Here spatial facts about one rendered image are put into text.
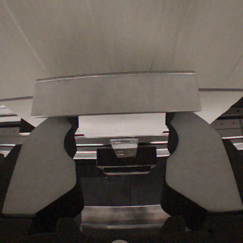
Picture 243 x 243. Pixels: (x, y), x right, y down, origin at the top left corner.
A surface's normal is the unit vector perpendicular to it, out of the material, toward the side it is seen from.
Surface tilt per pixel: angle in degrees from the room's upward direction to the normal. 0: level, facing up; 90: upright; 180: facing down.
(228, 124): 90
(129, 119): 0
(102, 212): 90
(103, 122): 0
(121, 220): 90
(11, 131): 90
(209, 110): 0
